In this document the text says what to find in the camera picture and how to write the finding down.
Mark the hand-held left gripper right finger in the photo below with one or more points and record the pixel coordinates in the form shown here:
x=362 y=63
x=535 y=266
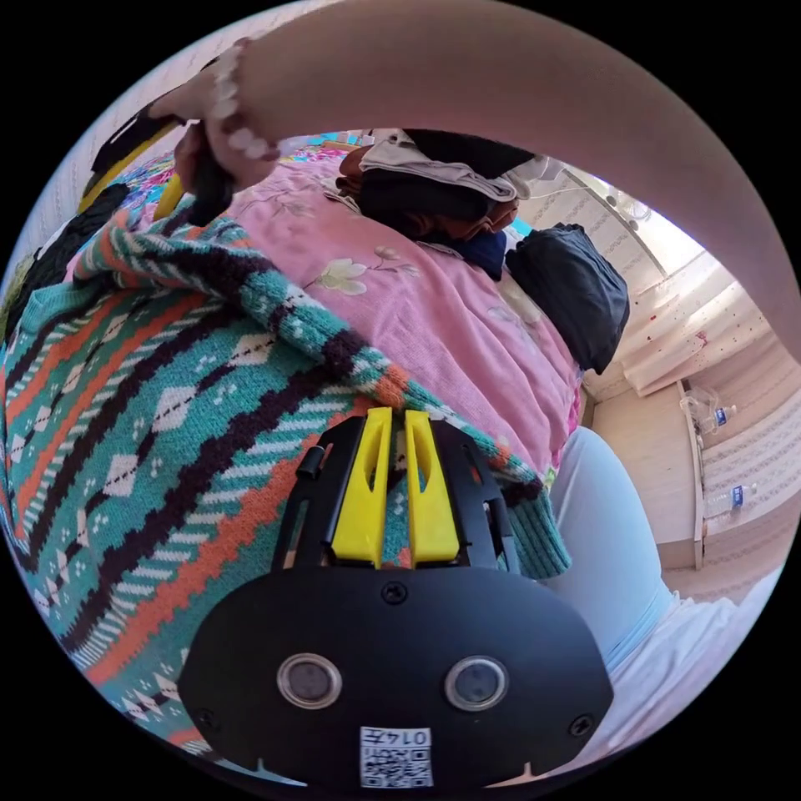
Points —
x=432 y=525

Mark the person's body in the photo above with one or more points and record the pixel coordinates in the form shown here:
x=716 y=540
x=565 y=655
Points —
x=594 y=532

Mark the pile of clothes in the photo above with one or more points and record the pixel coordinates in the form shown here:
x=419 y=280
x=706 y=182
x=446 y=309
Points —
x=432 y=188

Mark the white dotted curtain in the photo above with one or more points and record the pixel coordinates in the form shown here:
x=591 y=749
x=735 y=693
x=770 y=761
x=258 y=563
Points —
x=701 y=325

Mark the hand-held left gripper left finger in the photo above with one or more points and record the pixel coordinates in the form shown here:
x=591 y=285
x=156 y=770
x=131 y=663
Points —
x=357 y=519

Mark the person's right forearm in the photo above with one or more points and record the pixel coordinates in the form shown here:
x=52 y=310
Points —
x=500 y=75

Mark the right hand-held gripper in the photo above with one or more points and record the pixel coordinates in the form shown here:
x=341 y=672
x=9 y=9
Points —
x=209 y=188

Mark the person's right hand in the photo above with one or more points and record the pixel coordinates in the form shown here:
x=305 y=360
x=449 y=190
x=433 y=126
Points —
x=234 y=119

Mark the black knit garment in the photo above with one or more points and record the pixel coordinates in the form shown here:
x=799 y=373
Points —
x=69 y=250

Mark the green patterned knit sweater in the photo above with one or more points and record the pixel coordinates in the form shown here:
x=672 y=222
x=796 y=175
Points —
x=156 y=407

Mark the folded black garment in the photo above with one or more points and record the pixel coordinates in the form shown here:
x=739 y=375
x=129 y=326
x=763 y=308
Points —
x=572 y=294

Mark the bed with pink flowered quilt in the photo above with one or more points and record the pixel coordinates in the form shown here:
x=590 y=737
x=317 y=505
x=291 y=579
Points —
x=438 y=313

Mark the clear plastic bottle, blue label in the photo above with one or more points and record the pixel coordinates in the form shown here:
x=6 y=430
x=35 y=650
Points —
x=735 y=497
x=723 y=416

